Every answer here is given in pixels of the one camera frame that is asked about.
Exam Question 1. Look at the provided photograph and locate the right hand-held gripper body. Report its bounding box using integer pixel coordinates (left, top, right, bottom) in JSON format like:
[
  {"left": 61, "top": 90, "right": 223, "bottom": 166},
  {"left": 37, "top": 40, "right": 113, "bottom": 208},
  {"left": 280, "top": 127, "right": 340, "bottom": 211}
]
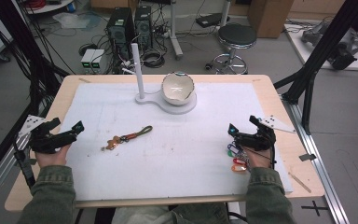
[{"left": 234, "top": 115, "right": 296, "bottom": 152}]

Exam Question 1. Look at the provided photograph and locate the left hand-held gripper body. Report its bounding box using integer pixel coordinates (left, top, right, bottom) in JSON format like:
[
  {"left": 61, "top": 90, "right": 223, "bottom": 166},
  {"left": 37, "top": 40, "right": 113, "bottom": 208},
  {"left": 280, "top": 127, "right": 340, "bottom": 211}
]
[{"left": 18, "top": 114, "right": 78, "bottom": 154}]

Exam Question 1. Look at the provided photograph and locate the bunch of coloured key tags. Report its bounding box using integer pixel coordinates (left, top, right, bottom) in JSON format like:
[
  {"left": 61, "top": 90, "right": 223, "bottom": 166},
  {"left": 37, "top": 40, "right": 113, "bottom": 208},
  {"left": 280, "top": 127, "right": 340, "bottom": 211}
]
[{"left": 226, "top": 141, "right": 250, "bottom": 174}]

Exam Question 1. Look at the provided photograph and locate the gingerbread keychain with lanyard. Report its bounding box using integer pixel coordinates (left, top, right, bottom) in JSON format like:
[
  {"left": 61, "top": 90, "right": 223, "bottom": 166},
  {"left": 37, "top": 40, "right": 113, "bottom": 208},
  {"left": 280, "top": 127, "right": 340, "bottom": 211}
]
[{"left": 100, "top": 124, "right": 154, "bottom": 152}]

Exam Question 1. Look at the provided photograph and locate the white stand with pole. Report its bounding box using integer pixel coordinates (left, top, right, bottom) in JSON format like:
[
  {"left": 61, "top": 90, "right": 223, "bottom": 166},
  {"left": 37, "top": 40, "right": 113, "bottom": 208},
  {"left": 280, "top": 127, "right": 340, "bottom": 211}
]
[{"left": 131, "top": 42, "right": 198, "bottom": 116}]

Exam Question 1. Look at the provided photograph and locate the person's left hand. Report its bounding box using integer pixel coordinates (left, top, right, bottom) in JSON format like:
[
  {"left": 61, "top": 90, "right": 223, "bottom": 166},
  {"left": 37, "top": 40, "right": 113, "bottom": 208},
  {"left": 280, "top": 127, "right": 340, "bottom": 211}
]
[{"left": 34, "top": 144, "right": 73, "bottom": 169}]

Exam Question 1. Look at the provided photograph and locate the person's right hand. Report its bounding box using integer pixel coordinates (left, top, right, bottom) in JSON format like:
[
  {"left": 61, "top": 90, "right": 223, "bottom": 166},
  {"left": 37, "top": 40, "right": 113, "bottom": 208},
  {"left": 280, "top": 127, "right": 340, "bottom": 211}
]
[{"left": 245, "top": 149, "right": 274, "bottom": 171}]

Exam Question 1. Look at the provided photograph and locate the thin wooden stick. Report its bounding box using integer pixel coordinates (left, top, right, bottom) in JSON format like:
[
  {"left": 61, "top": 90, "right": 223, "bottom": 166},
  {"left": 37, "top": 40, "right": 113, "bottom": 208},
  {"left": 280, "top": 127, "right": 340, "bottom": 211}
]
[{"left": 287, "top": 171, "right": 312, "bottom": 194}]

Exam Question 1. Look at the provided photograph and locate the white table mat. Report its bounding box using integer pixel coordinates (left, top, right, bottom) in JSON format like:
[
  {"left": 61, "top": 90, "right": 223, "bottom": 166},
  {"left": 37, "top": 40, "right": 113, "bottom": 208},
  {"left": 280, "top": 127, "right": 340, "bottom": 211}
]
[{"left": 58, "top": 81, "right": 295, "bottom": 202}]

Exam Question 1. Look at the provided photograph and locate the white power supply unit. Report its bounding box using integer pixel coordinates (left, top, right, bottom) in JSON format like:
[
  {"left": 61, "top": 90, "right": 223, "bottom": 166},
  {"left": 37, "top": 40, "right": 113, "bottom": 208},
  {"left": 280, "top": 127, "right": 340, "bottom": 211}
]
[
  {"left": 90, "top": 49, "right": 106, "bottom": 75},
  {"left": 80, "top": 49, "right": 97, "bottom": 75}
]

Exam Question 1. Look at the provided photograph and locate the black round stool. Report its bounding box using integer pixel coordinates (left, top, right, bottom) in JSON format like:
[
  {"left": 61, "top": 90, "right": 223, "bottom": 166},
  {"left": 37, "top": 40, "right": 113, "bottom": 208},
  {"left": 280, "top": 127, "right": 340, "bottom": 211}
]
[{"left": 204, "top": 23, "right": 258, "bottom": 76}]

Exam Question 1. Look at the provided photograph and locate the cardboard box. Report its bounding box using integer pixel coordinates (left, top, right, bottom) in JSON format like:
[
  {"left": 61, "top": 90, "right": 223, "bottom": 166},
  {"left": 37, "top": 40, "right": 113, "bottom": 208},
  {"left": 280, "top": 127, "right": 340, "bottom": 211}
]
[{"left": 247, "top": 0, "right": 295, "bottom": 39}]

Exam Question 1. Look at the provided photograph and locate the clear plastic sheet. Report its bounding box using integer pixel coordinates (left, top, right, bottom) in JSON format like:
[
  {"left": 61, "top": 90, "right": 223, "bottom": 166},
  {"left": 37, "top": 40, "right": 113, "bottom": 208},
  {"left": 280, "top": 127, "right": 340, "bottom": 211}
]
[{"left": 52, "top": 11, "right": 103, "bottom": 33}]

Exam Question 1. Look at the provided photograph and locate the large black computer tower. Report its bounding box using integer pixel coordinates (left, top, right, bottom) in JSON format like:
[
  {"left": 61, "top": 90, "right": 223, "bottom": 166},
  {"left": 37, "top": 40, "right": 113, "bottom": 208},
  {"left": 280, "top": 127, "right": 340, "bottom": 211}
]
[{"left": 105, "top": 7, "right": 135, "bottom": 62}]

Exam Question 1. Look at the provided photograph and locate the white platform with machine parts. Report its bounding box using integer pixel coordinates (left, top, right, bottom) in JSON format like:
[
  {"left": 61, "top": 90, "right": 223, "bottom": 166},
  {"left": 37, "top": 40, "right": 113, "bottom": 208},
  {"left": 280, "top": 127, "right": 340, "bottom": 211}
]
[{"left": 283, "top": 17, "right": 358, "bottom": 73}]

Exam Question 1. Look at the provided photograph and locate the flat black device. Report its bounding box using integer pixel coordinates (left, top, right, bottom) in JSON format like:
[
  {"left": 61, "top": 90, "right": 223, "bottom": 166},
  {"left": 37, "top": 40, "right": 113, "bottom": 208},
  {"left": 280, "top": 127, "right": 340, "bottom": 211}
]
[{"left": 195, "top": 12, "right": 231, "bottom": 29}]

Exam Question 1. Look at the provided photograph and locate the white table leg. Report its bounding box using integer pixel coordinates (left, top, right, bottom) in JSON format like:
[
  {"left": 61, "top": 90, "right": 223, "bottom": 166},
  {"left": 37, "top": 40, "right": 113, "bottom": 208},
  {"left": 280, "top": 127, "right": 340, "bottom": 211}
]
[{"left": 167, "top": 0, "right": 185, "bottom": 61}]

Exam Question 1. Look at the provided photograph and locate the round white table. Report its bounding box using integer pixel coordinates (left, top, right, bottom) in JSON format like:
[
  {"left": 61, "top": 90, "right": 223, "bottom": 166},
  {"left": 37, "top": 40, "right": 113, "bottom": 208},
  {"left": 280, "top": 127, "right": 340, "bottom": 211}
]
[{"left": 21, "top": 0, "right": 76, "bottom": 16}]

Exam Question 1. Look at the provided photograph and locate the small black computer tower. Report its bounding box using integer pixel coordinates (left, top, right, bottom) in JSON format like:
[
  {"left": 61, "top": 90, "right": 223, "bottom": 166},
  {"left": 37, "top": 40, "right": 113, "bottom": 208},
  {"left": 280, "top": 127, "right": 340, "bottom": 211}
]
[{"left": 133, "top": 6, "right": 154, "bottom": 51}]

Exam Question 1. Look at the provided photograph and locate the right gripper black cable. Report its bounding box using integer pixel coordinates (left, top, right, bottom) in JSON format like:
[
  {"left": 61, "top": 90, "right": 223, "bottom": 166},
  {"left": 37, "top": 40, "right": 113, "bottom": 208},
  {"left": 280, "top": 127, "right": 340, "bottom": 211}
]
[{"left": 269, "top": 135, "right": 278, "bottom": 171}]

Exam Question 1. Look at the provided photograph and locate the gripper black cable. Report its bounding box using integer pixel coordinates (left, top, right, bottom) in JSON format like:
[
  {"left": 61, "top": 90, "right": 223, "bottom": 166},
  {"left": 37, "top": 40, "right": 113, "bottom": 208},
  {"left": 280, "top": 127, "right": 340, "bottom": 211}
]
[
  {"left": 269, "top": 135, "right": 278, "bottom": 171},
  {"left": 13, "top": 141, "right": 37, "bottom": 189}
]

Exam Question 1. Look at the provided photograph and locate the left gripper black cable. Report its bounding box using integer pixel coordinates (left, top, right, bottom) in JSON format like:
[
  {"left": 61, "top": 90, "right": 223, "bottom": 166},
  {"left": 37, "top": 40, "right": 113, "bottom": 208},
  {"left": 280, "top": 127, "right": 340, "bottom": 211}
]
[{"left": 13, "top": 141, "right": 37, "bottom": 189}]

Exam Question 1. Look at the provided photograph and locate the small black rail bracket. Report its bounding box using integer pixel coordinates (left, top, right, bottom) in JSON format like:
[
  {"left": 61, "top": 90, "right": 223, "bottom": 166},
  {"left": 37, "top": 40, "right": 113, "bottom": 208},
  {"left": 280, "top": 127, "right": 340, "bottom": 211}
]
[{"left": 298, "top": 152, "right": 318, "bottom": 162}]

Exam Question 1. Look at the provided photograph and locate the aluminium rail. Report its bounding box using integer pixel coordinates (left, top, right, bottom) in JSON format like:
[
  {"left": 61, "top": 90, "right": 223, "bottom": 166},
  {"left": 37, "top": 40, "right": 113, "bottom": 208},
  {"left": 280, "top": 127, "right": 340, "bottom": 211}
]
[
  {"left": 0, "top": 124, "right": 39, "bottom": 214},
  {"left": 281, "top": 92, "right": 351, "bottom": 224}
]

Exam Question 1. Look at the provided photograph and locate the black metal frame stand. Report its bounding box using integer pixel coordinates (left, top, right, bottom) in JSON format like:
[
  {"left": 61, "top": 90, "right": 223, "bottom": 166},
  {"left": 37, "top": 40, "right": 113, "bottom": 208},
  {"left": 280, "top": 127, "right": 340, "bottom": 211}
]
[
  {"left": 272, "top": 0, "right": 358, "bottom": 136},
  {"left": 0, "top": 0, "right": 71, "bottom": 188}
]

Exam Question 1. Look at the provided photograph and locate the coil of black cables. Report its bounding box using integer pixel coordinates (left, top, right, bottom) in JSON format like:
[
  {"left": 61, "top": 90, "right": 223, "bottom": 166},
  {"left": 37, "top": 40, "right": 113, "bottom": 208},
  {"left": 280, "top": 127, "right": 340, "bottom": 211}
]
[{"left": 141, "top": 49, "right": 166, "bottom": 69}]

